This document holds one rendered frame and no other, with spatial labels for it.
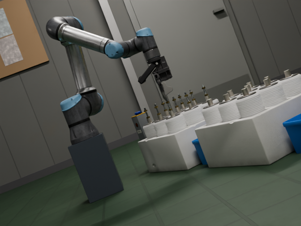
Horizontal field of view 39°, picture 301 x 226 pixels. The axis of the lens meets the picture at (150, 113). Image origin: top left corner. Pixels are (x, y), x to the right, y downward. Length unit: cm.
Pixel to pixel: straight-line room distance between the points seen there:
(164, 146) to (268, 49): 333
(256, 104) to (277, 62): 368
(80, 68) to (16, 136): 277
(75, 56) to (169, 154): 72
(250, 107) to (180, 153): 53
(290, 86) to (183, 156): 59
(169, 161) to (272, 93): 69
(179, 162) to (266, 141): 59
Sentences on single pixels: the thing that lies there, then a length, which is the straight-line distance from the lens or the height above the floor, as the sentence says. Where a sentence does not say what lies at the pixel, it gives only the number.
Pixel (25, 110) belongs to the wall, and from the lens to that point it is 495.
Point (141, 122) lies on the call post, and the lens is 243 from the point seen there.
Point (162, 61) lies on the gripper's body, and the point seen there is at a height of 52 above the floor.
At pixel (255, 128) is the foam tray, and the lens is 156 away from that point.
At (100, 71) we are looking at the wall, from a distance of 489.
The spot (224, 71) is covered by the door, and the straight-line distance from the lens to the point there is 501.
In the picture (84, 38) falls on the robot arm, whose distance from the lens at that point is 210.
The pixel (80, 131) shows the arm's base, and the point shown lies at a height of 35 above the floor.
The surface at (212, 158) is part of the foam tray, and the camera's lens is 184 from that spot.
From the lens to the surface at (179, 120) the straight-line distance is 205.
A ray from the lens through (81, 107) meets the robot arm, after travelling 218.
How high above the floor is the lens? 37
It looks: 2 degrees down
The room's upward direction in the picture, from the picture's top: 21 degrees counter-clockwise
